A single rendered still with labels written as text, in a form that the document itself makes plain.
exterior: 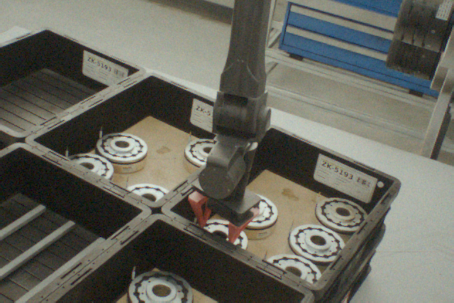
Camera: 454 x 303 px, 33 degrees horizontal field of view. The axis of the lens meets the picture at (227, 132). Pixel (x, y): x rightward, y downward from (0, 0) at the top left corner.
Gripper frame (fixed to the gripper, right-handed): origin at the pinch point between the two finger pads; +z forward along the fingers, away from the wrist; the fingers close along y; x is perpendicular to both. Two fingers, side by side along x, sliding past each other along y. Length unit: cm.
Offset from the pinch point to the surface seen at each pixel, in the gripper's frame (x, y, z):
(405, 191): 66, 13, 17
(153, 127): 23.3, -33.7, 5.8
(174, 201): -5.3, -6.5, -5.6
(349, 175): 30.5, 9.5, -3.2
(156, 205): -8.4, -7.9, -5.5
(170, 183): 9.9, -17.8, 5.0
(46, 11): 178, -225, 98
